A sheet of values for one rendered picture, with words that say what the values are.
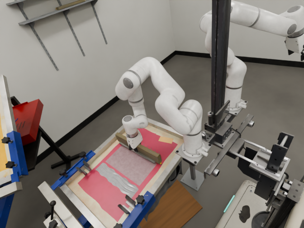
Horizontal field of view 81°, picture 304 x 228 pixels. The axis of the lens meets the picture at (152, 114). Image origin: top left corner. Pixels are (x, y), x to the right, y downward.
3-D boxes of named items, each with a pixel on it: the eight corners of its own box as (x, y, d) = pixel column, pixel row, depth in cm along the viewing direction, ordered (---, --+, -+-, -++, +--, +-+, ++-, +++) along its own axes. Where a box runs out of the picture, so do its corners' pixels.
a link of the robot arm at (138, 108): (144, 99, 92) (149, 127, 106) (140, 86, 102) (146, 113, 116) (128, 103, 92) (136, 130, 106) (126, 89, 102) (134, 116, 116)
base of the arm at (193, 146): (214, 148, 95) (215, 128, 85) (201, 164, 89) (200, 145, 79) (190, 136, 105) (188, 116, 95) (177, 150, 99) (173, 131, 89)
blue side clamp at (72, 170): (94, 155, 135) (91, 149, 131) (98, 158, 133) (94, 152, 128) (60, 187, 120) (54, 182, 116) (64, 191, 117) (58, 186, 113)
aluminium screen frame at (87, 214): (136, 116, 159) (135, 113, 156) (195, 140, 125) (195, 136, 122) (59, 187, 119) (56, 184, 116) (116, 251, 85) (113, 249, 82)
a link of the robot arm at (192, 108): (205, 123, 89) (204, 97, 79) (195, 142, 81) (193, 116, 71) (187, 119, 94) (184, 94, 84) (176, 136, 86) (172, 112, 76)
